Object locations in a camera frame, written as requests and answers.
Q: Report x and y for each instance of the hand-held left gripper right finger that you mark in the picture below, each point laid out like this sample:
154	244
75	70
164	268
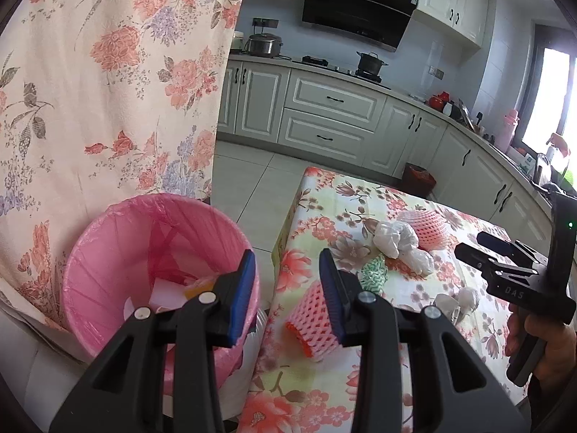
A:
331	293

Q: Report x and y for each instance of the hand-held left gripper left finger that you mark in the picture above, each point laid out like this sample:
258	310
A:
241	297

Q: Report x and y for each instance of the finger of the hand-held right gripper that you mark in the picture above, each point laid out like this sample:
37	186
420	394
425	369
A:
500	243
473	256

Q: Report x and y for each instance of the pink foam fruit net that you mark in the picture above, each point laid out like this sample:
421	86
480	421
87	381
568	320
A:
426	228
311	320

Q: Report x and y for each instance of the pink bagged waste bin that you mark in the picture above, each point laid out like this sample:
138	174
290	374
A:
135	243

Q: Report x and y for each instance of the person's right hand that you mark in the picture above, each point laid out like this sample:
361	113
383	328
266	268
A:
561	352

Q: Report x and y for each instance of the green patterned wrapper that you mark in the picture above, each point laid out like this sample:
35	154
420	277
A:
376	275

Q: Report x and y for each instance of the white crumpled tissue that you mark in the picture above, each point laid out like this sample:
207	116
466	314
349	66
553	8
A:
455	304

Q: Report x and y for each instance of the white ribbed plastic container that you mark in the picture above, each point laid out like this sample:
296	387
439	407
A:
243	379

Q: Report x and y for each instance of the floral tablecloth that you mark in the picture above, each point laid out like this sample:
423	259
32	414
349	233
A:
324	379

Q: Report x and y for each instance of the red floor bin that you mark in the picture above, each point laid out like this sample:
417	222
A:
419	180

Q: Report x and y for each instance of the pink thermos flask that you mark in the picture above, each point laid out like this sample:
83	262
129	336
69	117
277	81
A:
507	133

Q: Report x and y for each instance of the pink cloth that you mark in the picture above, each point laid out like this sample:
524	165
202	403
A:
559	140

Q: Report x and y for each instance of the metal tray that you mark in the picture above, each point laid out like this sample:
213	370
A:
462	113

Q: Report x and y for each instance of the kitchen window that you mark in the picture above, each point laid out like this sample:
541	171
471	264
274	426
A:
547	99

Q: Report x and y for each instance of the red kettle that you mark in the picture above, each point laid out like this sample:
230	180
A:
438	100

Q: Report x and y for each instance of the white lower kitchen cabinets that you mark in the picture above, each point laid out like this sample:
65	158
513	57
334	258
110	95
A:
329	112

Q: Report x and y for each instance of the white kitchen cabinets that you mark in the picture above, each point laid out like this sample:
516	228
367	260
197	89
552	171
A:
460	4
329	112

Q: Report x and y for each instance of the black cooking pot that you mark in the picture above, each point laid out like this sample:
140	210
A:
370	64

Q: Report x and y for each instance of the black gas stove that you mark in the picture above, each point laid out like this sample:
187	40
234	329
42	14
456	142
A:
324	64

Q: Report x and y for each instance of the floral cloth cover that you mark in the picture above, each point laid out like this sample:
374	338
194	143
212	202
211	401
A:
112	99

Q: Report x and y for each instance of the white upper kitchen cabinets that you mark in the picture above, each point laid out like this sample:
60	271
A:
460	4

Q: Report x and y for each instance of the silver pressure cooker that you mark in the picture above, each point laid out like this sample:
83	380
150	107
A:
263	46

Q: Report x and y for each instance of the white rice cooker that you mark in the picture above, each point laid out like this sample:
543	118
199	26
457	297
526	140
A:
239	41

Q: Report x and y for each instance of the black range hood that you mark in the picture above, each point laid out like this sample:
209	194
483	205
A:
356	9

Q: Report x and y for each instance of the small wall socket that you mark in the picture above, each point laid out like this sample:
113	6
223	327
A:
436	71

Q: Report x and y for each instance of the dark wall socket strip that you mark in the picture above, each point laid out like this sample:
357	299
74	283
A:
265	22

